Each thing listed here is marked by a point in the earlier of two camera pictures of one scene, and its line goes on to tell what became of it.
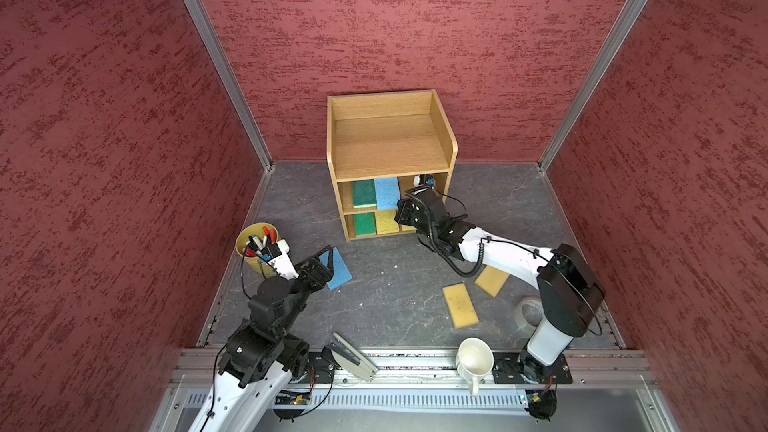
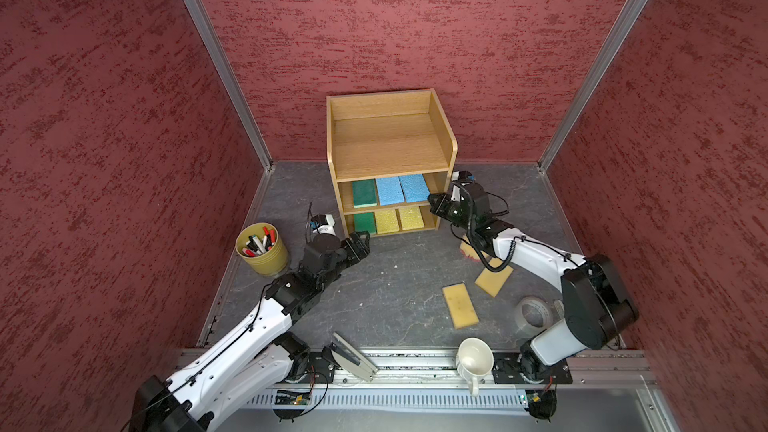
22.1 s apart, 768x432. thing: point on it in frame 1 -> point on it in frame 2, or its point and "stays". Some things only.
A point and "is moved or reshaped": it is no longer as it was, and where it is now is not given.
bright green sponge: [364, 224] stays
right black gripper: [405, 206] -> [445, 199]
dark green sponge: [364, 194] stays
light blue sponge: [341, 272] is moved or reshaped
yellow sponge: [386, 223] stays
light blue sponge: [387, 192] stays
